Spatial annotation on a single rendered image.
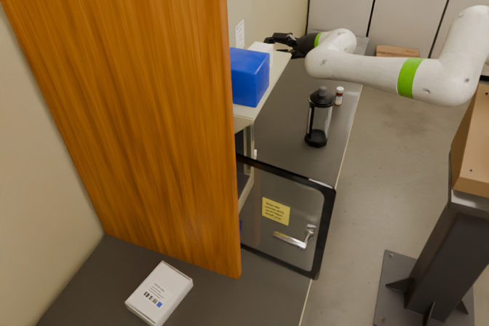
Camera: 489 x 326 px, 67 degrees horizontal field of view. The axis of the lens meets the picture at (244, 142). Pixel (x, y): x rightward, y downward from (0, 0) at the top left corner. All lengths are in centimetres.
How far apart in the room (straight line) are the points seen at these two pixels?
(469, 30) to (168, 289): 108
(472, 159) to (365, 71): 57
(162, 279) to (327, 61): 85
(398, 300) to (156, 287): 150
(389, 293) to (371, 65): 147
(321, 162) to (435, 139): 195
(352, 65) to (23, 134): 94
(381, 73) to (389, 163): 191
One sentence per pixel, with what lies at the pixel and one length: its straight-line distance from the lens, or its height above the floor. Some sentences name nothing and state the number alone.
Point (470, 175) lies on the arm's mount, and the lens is 157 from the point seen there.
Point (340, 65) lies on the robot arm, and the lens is 125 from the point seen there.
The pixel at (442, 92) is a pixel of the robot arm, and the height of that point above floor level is 146.
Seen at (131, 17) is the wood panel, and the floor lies 175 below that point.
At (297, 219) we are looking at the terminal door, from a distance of 97.
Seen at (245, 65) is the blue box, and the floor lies 160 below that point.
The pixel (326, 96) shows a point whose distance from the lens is 150.
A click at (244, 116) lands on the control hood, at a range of 83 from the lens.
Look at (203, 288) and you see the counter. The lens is 121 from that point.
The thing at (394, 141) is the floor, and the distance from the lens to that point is 325.
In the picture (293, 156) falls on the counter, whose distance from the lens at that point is 157.
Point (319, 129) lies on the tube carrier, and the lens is 156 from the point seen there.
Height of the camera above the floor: 201
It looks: 41 degrees down
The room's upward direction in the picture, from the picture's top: 2 degrees counter-clockwise
